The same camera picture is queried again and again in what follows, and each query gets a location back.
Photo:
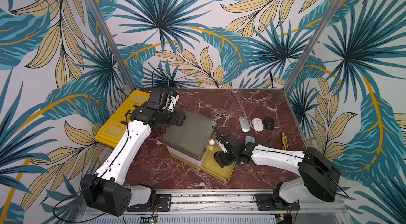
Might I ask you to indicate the aluminium front rail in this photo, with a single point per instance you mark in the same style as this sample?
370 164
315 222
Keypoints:
229 206

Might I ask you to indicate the white computer mouse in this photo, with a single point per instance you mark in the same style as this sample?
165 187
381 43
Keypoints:
257 124

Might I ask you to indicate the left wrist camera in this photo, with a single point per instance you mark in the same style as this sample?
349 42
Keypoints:
160 100

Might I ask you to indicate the right aluminium corner post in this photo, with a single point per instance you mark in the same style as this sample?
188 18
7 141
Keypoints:
325 20

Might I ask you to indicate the yellow pull-out drawer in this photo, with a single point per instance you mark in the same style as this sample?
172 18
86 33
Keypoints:
211 167

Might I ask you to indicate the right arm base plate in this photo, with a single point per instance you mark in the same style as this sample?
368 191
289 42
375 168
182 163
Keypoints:
270 202

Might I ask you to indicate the aluminium corner post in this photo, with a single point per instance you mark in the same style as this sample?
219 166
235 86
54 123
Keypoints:
325 20
101 22

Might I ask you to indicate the yellow plastic toolbox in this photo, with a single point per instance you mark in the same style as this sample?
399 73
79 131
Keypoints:
113 130

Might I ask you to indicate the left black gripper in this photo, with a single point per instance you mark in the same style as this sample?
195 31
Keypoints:
174 120

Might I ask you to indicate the light blue computer mouse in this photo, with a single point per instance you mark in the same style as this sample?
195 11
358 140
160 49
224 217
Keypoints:
249 140

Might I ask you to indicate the black computer mouse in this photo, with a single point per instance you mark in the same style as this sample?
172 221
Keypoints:
269 123

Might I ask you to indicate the yellow utility knife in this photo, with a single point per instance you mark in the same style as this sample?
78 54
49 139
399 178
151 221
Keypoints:
285 145

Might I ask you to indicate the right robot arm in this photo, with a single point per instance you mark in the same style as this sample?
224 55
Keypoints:
318 176

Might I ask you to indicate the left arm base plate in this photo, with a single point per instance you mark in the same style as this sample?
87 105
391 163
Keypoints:
157 202

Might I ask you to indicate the silver computer mouse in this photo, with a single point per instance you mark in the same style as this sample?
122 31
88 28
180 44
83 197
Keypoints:
245 124

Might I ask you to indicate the grey drawer unit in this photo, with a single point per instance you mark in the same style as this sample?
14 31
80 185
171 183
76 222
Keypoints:
189 143

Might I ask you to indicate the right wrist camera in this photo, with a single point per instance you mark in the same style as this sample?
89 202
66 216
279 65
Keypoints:
221 146

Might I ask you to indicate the left aluminium corner post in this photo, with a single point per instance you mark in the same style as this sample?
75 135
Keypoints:
101 22

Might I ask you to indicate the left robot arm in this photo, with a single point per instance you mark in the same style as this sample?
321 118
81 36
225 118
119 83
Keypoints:
104 189

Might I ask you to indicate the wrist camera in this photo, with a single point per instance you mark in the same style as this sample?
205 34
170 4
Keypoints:
160 100
221 146

